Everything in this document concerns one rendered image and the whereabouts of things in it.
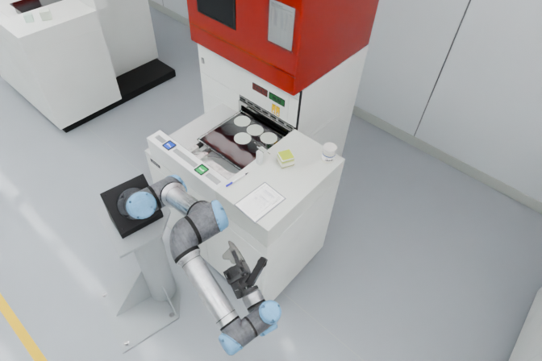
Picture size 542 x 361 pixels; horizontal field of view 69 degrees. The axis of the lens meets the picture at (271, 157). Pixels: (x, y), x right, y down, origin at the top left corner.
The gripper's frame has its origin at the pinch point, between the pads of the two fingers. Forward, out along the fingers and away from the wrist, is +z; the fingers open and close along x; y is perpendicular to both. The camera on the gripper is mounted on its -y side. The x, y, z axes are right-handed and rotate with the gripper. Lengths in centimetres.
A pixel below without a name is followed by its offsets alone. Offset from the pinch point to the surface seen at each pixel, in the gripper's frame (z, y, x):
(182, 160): 58, 13, 33
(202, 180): 42, 7, 30
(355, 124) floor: 86, -106, 214
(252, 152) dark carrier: 50, -20, 54
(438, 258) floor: -51, -90, 159
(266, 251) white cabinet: -3.5, -3.3, 40.1
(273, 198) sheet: 15.9, -19.3, 33.6
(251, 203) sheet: 18.2, -9.4, 29.5
